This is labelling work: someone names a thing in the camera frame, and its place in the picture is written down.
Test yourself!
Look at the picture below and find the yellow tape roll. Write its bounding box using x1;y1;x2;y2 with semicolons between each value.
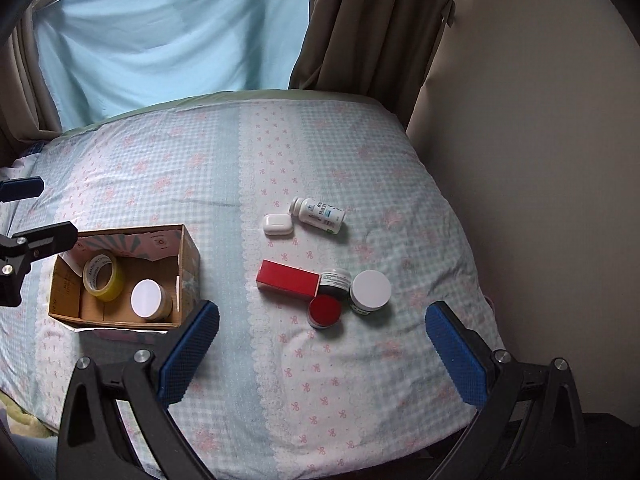
82;252;125;302

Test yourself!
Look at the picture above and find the green jar white lid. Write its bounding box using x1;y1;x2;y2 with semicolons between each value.
130;278;172;322

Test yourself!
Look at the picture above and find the cream jar white lid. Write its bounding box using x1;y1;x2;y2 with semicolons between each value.
349;270;392;316

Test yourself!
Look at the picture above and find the red rectangular box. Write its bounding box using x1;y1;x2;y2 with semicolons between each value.
255;259;320;301

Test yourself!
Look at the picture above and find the brown curtain left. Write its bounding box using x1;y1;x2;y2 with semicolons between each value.
1;0;62;166

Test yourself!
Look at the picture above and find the brown curtain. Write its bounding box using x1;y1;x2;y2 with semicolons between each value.
1;0;62;166
290;0;456;125

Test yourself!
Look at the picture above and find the open cardboard box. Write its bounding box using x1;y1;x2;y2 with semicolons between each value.
48;224;201;332

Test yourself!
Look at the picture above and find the light blue curtain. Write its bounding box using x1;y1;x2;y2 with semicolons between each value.
35;0;309;130

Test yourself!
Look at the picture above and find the small red lid jar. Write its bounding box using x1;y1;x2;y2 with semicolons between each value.
307;295;342;330

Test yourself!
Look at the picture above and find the small black jar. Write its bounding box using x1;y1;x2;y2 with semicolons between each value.
318;269;352;299

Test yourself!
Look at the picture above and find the white earbuds case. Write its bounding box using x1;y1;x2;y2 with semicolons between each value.
262;212;294;237

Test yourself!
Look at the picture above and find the checkered floral quilt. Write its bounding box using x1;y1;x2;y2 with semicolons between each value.
1;92;501;479

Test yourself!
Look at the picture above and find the white pill bottle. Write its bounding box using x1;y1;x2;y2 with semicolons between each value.
288;197;346;234

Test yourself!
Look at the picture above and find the brown curtain right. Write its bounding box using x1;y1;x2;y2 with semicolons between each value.
290;0;456;125

